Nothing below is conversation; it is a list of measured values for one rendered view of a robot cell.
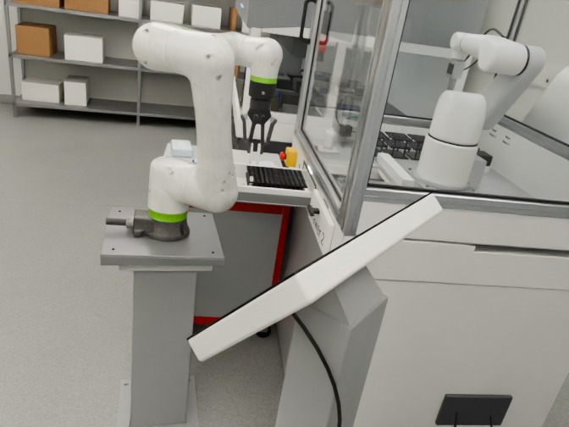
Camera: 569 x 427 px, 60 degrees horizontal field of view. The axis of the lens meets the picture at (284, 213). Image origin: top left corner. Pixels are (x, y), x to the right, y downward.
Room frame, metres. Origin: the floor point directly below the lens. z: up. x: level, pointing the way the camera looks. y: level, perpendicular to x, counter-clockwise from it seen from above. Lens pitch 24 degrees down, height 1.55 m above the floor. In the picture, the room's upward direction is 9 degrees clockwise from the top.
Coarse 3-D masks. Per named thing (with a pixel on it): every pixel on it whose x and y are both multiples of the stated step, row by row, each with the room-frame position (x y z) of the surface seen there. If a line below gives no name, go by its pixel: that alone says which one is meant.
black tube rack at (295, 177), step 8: (256, 168) 1.84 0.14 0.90; (264, 168) 1.85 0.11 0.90; (272, 168) 1.87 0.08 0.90; (256, 176) 1.74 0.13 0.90; (264, 176) 1.76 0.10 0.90; (272, 176) 1.77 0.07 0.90; (280, 176) 1.78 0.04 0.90; (288, 176) 1.80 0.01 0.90; (296, 176) 1.82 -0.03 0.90; (248, 184) 1.72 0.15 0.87; (256, 184) 1.74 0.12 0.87; (264, 184) 1.69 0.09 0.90; (272, 184) 1.69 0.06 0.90; (280, 184) 1.70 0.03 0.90; (288, 184) 1.71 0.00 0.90; (296, 184) 1.73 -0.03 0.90; (304, 184) 1.74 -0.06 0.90
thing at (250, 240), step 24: (168, 144) 2.38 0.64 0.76; (216, 216) 1.86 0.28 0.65; (240, 216) 1.88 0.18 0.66; (264, 216) 1.89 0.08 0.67; (288, 216) 1.91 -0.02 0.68; (240, 240) 1.88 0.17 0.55; (264, 240) 1.90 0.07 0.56; (240, 264) 1.88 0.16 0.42; (264, 264) 1.90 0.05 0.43; (216, 288) 1.86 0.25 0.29; (240, 288) 1.88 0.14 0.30; (264, 288) 1.90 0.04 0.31; (216, 312) 1.86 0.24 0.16; (264, 336) 1.93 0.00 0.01
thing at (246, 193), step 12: (240, 168) 1.87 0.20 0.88; (276, 168) 1.90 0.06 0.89; (288, 168) 1.91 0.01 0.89; (240, 180) 1.84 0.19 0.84; (240, 192) 1.63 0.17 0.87; (252, 192) 1.64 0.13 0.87; (264, 192) 1.65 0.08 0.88; (276, 192) 1.66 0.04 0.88; (288, 192) 1.67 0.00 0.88; (300, 192) 1.68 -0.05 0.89; (288, 204) 1.67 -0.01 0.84; (300, 204) 1.67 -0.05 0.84
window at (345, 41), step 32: (352, 0) 1.71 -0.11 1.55; (320, 32) 2.12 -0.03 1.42; (352, 32) 1.64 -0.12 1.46; (320, 64) 2.02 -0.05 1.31; (352, 64) 1.57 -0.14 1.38; (320, 96) 1.93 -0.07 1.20; (352, 96) 1.50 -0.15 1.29; (320, 128) 1.83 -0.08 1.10; (352, 128) 1.44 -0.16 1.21; (320, 160) 1.75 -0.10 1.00
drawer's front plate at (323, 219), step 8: (312, 192) 1.63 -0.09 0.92; (312, 200) 1.61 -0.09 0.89; (320, 200) 1.54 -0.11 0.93; (320, 208) 1.49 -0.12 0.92; (320, 216) 1.47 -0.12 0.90; (328, 216) 1.41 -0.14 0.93; (312, 224) 1.55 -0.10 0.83; (320, 224) 1.45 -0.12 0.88; (328, 224) 1.37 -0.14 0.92; (320, 232) 1.43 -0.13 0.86; (328, 232) 1.35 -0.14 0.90; (320, 240) 1.42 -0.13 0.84; (328, 240) 1.36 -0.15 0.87; (328, 248) 1.36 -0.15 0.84
